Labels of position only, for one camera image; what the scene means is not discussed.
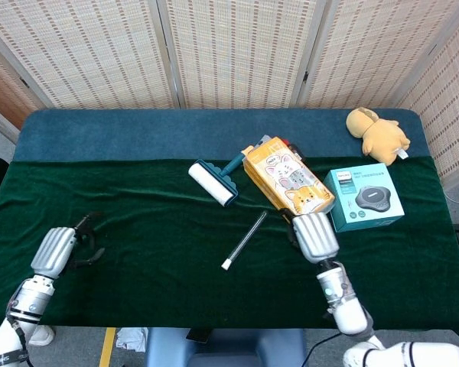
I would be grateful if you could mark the small white cap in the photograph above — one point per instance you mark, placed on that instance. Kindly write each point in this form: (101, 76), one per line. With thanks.
(226, 265)

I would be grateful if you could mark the crumpled white paper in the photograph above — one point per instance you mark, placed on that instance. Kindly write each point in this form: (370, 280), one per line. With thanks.
(132, 338)

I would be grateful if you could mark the teal speaker product box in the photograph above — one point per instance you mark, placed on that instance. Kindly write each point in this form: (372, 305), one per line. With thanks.
(363, 199)

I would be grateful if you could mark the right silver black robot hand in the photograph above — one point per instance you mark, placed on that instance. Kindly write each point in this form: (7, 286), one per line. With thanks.
(315, 237)

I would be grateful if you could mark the yellow plush toy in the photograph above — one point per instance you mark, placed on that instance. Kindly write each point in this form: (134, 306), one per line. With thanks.
(378, 134)

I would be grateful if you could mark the yellow cat tissue pack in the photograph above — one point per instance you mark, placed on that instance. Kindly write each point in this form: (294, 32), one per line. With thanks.
(283, 176)

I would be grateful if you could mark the dark green velvet cloth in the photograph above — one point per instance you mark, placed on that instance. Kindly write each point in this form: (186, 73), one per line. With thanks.
(157, 237)

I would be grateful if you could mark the woven folding screen panel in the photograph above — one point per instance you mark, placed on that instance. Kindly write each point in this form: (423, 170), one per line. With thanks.
(237, 53)
(4, 95)
(367, 53)
(451, 114)
(92, 53)

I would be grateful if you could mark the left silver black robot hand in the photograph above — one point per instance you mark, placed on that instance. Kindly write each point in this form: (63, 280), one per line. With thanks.
(53, 250)

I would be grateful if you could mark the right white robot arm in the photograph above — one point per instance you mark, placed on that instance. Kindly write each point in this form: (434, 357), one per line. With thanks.
(348, 313)

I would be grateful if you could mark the glass test tube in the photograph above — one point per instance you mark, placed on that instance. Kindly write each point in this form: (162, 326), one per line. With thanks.
(248, 237)

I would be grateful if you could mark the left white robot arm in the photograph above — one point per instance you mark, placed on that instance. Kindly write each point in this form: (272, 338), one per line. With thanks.
(30, 298)

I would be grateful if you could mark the white sneaker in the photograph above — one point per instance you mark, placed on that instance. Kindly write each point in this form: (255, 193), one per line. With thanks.
(44, 336)

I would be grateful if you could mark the blue table cover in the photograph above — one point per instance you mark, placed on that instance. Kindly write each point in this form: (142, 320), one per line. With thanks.
(137, 134)

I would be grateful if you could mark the teal white lint roller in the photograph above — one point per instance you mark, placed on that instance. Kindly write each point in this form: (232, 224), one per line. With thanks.
(210, 183)

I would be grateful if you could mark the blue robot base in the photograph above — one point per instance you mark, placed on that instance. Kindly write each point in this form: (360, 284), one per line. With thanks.
(229, 344)

